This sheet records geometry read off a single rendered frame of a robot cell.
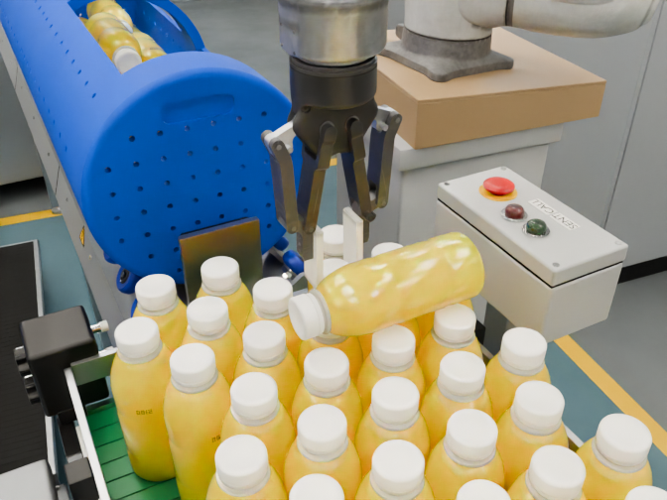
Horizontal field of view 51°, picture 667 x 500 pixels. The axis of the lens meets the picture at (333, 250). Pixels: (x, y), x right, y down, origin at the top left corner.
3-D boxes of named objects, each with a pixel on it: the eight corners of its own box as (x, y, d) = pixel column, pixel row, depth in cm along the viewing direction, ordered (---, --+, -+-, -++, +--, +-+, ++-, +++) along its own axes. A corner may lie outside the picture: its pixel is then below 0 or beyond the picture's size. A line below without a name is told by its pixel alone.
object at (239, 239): (258, 290, 93) (252, 209, 86) (265, 300, 91) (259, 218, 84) (186, 312, 89) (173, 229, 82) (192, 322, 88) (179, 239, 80)
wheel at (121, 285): (140, 255, 91) (126, 251, 90) (149, 274, 88) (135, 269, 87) (123, 283, 92) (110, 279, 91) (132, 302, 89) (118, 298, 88)
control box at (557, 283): (493, 232, 91) (504, 162, 86) (607, 319, 77) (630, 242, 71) (430, 252, 88) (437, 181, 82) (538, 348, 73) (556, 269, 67)
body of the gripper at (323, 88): (355, 31, 63) (353, 126, 68) (269, 46, 60) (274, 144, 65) (400, 56, 57) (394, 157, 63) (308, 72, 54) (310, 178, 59)
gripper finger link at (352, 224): (341, 207, 70) (348, 205, 70) (342, 264, 74) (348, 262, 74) (356, 221, 68) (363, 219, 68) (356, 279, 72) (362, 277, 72)
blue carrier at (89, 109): (147, 62, 160) (128, -71, 145) (314, 254, 96) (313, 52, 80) (15, 82, 149) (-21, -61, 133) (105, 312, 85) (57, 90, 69)
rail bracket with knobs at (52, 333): (115, 363, 86) (98, 298, 80) (129, 402, 80) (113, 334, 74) (30, 390, 82) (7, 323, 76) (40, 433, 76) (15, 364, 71)
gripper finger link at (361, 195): (327, 108, 63) (339, 102, 64) (346, 205, 70) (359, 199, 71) (346, 124, 61) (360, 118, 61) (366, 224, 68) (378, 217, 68)
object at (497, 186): (500, 181, 82) (501, 173, 81) (520, 194, 80) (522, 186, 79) (475, 187, 81) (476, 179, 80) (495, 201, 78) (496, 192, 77)
